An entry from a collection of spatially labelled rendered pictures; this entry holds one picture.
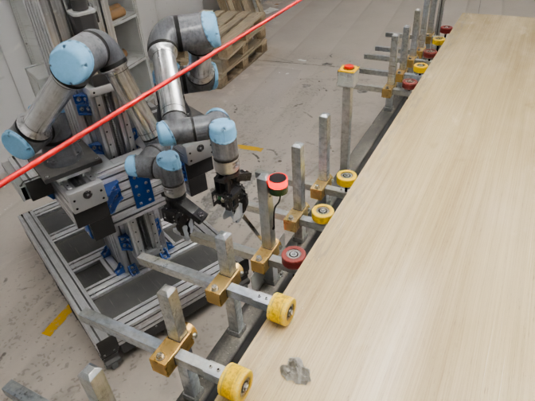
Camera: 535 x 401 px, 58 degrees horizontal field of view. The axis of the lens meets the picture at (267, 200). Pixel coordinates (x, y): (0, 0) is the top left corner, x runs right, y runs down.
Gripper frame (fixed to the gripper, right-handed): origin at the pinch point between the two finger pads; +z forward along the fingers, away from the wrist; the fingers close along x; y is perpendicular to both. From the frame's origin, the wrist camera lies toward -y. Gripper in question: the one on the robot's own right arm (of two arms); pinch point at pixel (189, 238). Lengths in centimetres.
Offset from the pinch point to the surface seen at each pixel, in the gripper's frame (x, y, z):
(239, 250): 1.4, -22.4, -3.5
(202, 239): 1.5, -7.4, -3.4
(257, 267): 5.1, -31.4, -1.9
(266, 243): -2.2, -31.2, -6.9
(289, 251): -0.7, -40.6, -7.9
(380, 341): 21, -78, -8
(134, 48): -226, 224, 26
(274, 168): -170, 55, 83
